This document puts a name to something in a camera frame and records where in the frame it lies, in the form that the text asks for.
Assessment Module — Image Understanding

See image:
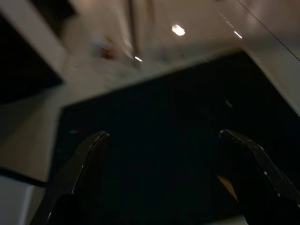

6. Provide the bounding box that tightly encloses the black floor mat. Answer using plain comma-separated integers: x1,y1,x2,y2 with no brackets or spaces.
45,48,300,225

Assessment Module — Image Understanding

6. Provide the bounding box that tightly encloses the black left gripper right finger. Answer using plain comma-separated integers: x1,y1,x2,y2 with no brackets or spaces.
218,128,300,225

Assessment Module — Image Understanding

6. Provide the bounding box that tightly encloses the light wooden table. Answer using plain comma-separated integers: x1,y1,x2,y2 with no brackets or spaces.
128,0,144,69

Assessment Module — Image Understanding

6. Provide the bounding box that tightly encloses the white plastic trash bag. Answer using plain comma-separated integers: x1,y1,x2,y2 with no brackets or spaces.
90,34,119,60

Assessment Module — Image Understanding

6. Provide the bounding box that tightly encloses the dark cabinet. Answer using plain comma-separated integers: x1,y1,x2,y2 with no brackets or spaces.
0,13,64,104

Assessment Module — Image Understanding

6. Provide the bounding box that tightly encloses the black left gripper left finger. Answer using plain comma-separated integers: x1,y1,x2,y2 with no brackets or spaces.
30,130,113,225

